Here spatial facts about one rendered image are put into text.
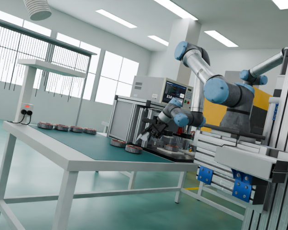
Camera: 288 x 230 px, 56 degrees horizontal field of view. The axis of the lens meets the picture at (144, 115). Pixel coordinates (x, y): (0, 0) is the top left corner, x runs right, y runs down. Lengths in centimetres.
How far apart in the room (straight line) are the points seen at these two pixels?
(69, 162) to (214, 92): 74
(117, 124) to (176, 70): 415
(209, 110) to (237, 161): 492
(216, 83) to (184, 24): 526
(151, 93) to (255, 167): 125
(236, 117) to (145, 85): 105
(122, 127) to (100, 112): 717
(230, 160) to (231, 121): 25
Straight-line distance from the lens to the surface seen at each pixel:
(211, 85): 134
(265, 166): 114
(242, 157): 120
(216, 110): 600
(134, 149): 175
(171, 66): 638
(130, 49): 993
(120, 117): 223
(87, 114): 907
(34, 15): 227
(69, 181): 134
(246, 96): 141
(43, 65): 186
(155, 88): 217
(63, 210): 139
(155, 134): 170
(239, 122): 140
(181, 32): 652
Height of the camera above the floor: 103
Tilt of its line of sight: 1 degrees down
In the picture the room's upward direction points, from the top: 12 degrees clockwise
